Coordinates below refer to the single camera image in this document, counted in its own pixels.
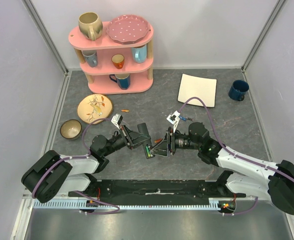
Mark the orange cup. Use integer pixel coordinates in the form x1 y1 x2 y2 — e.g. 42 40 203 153
111 54 125 69

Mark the pink three-tier shelf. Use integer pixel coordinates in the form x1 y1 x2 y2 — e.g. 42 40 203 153
68 21 154 95

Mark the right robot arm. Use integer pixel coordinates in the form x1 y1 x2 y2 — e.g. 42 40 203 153
146 122 294 215

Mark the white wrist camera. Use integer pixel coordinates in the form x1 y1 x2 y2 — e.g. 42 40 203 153
167 110 180 132
111 113 123 129

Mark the green battery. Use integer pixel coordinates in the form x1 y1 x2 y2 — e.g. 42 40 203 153
146 146 151 158

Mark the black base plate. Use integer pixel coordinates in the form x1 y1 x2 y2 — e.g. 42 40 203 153
82 179 246 205

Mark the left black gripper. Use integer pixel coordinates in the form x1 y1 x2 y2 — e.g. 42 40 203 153
103 124 151 157

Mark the beige bird-painted plate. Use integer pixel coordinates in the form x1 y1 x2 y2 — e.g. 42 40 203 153
77 94 113 124

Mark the navy blue mug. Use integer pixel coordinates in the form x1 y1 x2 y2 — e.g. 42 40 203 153
228 80 250 102

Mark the black remote control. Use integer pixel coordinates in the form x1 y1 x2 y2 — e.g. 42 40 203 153
137 122 154 159

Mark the beige ceramic mug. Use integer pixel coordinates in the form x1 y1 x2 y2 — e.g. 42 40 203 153
78 12 103 41

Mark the brown ceramic bowl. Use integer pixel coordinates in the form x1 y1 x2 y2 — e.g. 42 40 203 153
59 119 82 140

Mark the white square plate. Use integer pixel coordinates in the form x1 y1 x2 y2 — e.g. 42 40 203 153
178 74 217 108

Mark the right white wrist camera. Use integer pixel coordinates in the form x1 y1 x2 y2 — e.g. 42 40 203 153
167 110 180 132

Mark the light blue mug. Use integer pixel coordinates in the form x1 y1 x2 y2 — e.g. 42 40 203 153
131 44 147 64

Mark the pink polka dot plate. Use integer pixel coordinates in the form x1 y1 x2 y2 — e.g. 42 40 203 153
106 14 151 45

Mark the white slotted cable duct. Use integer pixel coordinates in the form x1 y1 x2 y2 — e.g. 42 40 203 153
33 198 235 211

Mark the grey blue mug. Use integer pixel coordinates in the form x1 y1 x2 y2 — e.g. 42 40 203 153
82 50 98 68

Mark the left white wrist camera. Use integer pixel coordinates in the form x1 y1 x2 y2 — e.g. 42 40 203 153
111 113 123 129

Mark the dark blue mug on shelf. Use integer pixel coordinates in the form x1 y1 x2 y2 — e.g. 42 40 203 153
109 73 131 90

